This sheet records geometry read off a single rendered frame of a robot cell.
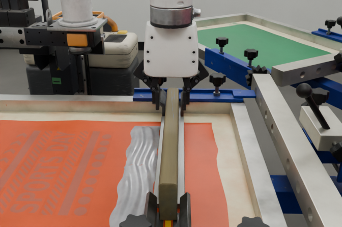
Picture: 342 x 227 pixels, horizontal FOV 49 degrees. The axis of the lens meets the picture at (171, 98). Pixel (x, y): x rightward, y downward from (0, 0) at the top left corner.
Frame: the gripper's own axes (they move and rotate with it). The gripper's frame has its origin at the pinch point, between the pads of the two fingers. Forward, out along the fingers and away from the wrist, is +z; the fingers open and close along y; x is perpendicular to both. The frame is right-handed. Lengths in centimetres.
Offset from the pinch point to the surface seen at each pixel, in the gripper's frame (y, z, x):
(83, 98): 24.8, 13.0, -26.4
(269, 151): -64, 112, -154
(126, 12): 62, 68, -380
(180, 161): -2.0, 12.3, 3.7
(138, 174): 6.5, 15.7, 3.7
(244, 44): -29, 17, -91
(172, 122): -0.4, 5.8, -0.6
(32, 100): 38.7, 13.1, -25.2
